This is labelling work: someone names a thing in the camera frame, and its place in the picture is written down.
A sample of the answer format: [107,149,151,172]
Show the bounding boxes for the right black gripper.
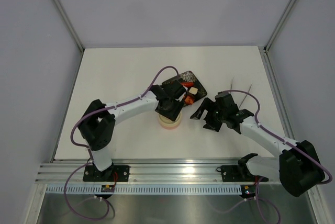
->
[191,97,227,132]

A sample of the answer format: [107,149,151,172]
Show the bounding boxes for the pink and cream lunch bowl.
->
[159,120,181,130]

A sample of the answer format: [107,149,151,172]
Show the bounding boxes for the metal tongs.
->
[230,76,252,108]

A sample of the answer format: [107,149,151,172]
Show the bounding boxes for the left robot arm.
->
[78,80,187,181]

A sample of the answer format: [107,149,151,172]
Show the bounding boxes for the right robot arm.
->
[190,91,325,197]

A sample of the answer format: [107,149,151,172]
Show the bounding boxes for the toy cheese cube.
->
[188,87,198,96]

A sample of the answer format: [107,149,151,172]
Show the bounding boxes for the toy orange chicken wing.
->
[184,96,194,105]

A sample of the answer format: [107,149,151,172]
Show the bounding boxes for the toy red sausage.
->
[181,82,194,88]

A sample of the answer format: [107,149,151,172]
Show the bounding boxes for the black patterned square plate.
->
[161,71,207,107]

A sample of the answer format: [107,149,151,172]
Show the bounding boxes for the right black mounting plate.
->
[220,165,256,182]

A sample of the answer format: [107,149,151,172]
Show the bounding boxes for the black mounting plate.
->
[220,165,256,182]
[83,165,130,182]

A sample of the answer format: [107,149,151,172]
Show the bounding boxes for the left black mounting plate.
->
[83,165,130,182]

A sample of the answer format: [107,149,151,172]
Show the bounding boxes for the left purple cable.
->
[63,65,181,221]

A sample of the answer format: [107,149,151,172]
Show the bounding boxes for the right aluminium frame post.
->
[263,0,314,52]

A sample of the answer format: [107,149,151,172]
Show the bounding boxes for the aluminium frame post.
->
[263,0,314,52]
[38,0,85,52]

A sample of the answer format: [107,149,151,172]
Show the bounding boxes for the aluminium rail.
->
[35,158,288,184]

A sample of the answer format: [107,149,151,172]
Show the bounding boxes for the white slotted cable duct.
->
[46,184,242,195]

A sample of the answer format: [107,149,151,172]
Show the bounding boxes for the left aluminium frame post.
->
[38,0,85,52]

